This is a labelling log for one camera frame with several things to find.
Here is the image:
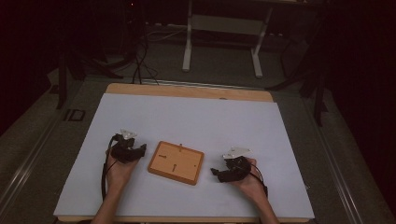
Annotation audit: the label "shallow wooden tray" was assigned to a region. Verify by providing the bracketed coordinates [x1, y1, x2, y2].
[147, 140, 205, 187]

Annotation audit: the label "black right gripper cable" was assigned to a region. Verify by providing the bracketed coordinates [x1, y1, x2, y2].
[247, 162, 269, 199]

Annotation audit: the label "black metal stand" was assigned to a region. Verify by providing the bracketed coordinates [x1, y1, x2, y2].
[265, 18, 330, 128]
[55, 0, 138, 110]

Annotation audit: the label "white floor cable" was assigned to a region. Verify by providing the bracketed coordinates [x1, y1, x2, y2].
[145, 27, 189, 44]

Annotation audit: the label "black floor cables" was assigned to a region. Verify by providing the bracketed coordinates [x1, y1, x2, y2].
[131, 29, 161, 86]

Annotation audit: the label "white metal desk frame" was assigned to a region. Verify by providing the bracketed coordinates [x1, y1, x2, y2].
[181, 0, 276, 79]

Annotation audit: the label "wooden table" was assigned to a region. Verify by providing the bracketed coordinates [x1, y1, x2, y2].
[52, 82, 316, 224]

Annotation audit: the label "metal floor strip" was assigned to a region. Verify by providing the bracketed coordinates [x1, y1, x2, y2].
[140, 78, 268, 91]

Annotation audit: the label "person's right hand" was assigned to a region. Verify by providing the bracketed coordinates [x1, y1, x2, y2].
[231, 157, 269, 203]

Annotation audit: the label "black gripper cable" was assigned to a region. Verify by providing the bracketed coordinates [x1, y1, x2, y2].
[247, 162, 269, 199]
[100, 133, 121, 202]

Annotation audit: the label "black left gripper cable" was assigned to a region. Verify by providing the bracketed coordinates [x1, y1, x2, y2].
[100, 133, 121, 202]

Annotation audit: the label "person's left hand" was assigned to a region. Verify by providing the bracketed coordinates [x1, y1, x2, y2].
[105, 148, 140, 191]

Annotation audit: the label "metal floor rail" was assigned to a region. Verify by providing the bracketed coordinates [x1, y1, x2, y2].
[302, 92, 365, 224]
[0, 115, 64, 216]

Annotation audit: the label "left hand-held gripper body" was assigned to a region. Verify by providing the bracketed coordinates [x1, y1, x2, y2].
[110, 128, 140, 164]

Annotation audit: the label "white table mat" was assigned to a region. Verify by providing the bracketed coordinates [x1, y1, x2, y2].
[52, 92, 316, 220]

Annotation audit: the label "dark rectangular floor frame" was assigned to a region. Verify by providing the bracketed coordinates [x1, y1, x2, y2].
[64, 108, 87, 122]

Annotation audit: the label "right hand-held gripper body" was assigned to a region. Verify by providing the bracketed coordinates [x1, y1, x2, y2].
[221, 147, 252, 181]

